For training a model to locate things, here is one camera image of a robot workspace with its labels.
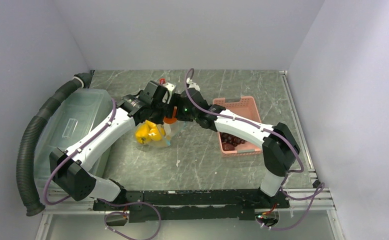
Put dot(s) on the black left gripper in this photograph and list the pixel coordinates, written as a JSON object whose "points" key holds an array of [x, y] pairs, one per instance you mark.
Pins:
{"points": [[159, 120]]}

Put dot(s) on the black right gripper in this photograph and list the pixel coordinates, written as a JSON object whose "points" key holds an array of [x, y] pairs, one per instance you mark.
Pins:
{"points": [[179, 102]]}

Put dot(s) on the orange fruit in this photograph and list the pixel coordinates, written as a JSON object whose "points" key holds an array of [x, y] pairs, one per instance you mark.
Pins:
{"points": [[169, 121]]}

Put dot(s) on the clear zip top bag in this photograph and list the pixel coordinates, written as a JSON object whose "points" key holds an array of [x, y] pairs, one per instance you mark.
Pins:
{"points": [[171, 132]]}

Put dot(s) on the yellow lemon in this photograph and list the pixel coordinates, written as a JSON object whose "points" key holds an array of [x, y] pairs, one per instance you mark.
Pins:
{"points": [[157, 132]]}

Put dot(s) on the dark red grape bunch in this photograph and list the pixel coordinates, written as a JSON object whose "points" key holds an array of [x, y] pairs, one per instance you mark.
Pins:
{"points": [[231, 139]]}

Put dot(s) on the dark red date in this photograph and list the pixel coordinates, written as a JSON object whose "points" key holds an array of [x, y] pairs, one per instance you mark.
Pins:
{"points": [[227, 146]]}

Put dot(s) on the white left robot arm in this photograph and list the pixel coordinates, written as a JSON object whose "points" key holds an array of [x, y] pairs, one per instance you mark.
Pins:
{"points": [[70, 169]]}

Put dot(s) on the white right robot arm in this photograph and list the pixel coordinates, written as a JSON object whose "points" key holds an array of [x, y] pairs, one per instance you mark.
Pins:
{"points": [[279, 148]]}

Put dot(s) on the pink perforated plastic basket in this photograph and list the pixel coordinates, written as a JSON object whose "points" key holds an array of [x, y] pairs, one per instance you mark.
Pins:
{"points": [[245, 108]]}

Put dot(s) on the clear plastic storage bin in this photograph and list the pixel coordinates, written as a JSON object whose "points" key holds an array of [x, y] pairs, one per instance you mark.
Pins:
{"points": [[82, 111]]}

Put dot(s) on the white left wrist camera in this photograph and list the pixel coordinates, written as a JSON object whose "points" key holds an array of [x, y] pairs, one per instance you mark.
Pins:
{"points": [[169, 86]]}

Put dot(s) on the aluminium frame rail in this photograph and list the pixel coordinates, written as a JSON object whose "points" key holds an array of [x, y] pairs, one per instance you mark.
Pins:
{"points": [[322, 216]]}

